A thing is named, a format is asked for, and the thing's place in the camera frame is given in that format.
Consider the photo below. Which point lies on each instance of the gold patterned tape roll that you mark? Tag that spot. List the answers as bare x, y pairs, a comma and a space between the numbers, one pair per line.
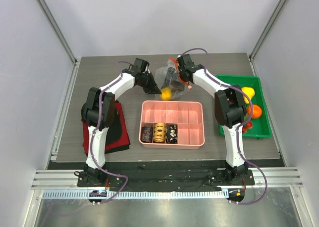
159, 133

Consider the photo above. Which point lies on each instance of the pink divided organizer tray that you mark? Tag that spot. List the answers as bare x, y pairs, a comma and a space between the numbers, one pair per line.
187, 115

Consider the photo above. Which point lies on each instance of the yellow fake lemon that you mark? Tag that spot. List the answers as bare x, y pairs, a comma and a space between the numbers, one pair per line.
249, 93

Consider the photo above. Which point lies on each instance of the clear zip bag orange seal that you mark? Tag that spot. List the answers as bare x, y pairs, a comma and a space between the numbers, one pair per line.
160, 76

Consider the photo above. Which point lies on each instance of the dark patterned tape roll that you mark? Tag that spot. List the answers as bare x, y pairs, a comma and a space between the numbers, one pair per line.
147, 134

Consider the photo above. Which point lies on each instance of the black white patterned tape roll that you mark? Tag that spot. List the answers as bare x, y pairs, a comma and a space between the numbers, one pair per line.
171, 134

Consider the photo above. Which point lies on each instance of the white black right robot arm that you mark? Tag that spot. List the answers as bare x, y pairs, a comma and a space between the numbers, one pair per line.
229, 106

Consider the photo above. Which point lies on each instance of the yellow orange fake fruit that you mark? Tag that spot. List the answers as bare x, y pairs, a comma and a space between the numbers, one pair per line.
166, 94

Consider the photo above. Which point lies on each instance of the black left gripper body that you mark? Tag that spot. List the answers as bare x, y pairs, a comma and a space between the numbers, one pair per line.
148, 83

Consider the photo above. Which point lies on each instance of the orange fake orange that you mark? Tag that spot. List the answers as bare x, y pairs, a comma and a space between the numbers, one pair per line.
255, 110

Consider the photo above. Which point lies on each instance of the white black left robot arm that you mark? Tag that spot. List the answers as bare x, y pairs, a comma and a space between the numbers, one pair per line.
99, 109

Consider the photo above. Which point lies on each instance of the green plastic bin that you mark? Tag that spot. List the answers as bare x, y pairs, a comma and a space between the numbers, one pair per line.
259, 128

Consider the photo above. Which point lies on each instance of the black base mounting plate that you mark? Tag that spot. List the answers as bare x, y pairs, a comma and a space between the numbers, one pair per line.
165, 178

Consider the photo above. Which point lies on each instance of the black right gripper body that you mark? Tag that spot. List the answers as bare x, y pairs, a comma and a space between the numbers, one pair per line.
175, 80

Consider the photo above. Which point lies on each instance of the red cloth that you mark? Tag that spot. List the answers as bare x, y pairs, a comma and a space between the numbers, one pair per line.
117, 138

